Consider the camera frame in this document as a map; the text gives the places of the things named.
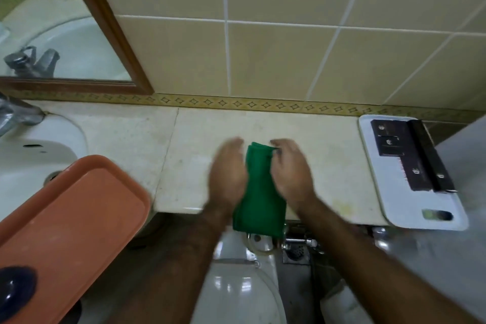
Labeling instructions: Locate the person's right hand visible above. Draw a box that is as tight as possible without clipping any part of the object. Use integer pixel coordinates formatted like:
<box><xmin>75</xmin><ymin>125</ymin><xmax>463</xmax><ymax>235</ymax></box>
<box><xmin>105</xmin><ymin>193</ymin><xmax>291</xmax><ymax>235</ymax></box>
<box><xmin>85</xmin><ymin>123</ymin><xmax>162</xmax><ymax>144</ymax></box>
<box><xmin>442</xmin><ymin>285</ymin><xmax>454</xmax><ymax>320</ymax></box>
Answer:
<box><xmin>270</xmin><ymin>138</ymin><xmax>319</xmax><ymax>216</ymax></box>

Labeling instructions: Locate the person's left hand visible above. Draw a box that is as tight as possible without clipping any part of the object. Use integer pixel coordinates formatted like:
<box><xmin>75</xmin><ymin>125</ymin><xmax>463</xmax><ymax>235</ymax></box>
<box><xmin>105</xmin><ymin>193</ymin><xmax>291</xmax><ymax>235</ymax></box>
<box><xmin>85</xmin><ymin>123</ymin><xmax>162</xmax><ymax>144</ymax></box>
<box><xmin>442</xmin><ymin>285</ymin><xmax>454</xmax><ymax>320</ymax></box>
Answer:
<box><xmin>204</xmin><ymin>137</ymin><xmax>249</xmax><ymax>214</ymax></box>

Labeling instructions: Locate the green cloth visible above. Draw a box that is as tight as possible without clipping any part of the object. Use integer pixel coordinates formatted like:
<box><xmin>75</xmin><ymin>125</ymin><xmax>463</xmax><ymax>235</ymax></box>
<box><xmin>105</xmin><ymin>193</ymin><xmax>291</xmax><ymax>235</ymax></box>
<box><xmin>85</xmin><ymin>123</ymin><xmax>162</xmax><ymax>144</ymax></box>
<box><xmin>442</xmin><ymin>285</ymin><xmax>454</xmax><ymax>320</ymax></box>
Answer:
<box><xmin>232</xmin><ymin>141</ymin><xmax>287</xmax><ymax>241</ymax></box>

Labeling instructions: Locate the person's right forearm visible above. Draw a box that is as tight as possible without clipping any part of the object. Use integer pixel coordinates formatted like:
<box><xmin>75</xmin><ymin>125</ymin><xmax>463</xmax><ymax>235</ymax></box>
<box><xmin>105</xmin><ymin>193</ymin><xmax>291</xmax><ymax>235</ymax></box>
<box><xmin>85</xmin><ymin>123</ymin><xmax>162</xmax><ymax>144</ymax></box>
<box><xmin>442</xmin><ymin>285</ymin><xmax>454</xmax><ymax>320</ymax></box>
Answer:
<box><xmin>292</xmin><ymin>198</ymin><xmax>480</xmax><ymax>324</ymax></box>

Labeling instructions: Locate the person's left forearm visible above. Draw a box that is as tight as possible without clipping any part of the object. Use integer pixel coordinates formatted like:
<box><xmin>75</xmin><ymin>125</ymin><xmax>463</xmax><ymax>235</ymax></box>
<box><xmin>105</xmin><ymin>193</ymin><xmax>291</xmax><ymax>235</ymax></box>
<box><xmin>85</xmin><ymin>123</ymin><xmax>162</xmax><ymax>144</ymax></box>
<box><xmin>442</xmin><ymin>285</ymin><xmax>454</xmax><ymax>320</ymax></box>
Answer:
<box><xmin>98</xmin><ymin>204</ymin><xmax>238</xmax><ymax>324</ymax></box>

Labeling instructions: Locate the chrome water valve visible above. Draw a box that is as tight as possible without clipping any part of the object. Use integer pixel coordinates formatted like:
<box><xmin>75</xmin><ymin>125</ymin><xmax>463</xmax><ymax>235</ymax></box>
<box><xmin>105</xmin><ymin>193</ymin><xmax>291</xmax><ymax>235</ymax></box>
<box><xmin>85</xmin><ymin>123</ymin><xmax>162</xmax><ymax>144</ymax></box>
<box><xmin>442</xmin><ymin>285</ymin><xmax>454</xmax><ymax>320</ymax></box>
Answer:
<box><xmin>282</xmin><ymin>234</ymin><xmax>319</xmax><ymax>250</ymax></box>

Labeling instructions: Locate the metal floor drain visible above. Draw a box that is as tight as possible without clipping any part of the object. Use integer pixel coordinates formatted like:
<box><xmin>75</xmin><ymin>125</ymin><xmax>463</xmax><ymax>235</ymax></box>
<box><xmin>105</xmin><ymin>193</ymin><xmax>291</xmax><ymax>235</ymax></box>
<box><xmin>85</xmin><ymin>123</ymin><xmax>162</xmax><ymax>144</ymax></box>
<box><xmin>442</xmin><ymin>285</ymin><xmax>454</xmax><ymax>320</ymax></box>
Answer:
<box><xmin>282</xmin><ymin>244</ymin><xmax>310</xmax><ymax>264</ymax></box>

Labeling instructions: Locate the white plastic tray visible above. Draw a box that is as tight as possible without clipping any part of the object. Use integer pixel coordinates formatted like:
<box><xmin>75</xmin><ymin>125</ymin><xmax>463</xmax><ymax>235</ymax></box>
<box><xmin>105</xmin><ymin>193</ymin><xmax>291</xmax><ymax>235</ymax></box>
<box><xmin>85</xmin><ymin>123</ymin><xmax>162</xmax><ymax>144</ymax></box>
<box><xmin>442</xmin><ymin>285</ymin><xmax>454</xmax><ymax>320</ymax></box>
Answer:
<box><xmin>358</xmin><ymin>114</ymin><xmax>469</xmax><ymax>232</ymax></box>

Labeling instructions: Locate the white toilet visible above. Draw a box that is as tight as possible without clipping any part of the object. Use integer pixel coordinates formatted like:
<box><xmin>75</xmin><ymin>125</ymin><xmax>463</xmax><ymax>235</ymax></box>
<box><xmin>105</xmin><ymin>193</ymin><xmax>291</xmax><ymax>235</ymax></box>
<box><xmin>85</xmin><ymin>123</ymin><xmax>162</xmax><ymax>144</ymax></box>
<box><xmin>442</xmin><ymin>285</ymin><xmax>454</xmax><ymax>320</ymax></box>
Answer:
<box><xmin>194</xmin><ymin>227</ymin><xmax>287</xmax><ymax>324</ymax></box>

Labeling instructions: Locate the orange plastic tray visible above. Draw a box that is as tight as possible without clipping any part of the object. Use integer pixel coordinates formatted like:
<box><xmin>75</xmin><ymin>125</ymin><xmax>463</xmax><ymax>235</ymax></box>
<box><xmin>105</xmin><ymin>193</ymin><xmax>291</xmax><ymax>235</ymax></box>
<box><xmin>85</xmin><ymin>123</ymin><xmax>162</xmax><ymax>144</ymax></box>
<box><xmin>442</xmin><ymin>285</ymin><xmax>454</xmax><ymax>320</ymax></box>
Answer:
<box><xmin>0</xmin><ymin>155</ymin><xmax>152</xmax><ymax>324</ymax></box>

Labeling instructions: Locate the white wash basin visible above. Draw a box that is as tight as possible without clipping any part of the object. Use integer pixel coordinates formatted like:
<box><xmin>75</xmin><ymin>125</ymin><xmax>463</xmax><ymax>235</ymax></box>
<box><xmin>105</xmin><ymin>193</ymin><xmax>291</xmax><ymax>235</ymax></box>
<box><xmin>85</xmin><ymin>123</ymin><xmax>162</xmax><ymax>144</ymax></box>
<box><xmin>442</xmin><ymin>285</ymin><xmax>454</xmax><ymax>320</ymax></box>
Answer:
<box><xmin>0</xmin><ymin>111</ymin><xmax>89</xmax><ymax>222</ymax></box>

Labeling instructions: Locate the wood-framed mirror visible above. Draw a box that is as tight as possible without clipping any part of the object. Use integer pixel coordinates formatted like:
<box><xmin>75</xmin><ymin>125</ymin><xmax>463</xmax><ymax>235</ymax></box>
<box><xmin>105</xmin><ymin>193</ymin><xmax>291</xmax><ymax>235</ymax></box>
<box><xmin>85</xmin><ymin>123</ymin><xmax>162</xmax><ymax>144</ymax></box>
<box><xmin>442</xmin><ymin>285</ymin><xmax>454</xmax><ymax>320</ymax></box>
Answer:
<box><xmin>0</xmin><ymin>0</ymin><xmax>155</xmax><ymax>96</ymax></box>

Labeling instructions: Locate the chrome faucet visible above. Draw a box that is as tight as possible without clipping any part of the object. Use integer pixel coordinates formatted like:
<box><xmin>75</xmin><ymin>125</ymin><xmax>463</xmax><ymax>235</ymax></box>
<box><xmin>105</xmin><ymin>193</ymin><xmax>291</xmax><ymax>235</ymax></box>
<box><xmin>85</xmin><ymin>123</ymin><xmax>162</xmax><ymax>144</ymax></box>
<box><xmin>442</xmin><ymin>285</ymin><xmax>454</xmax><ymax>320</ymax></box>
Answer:
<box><xmin>0</xmin><ymin>93</ymin><xmax>46</xmax><ymax>137</ymax></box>

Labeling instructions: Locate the dark blue round lid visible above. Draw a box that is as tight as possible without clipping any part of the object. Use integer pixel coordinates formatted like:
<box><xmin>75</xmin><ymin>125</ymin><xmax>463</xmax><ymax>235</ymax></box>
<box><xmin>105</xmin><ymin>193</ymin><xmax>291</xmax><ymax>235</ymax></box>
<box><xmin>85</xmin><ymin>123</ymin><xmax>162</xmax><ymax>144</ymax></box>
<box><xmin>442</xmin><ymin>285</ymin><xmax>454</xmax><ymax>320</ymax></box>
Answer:
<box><xmin>0</xmin><ymin>266</ymin><xmax>38</xmax><ymax>323</ymax></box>

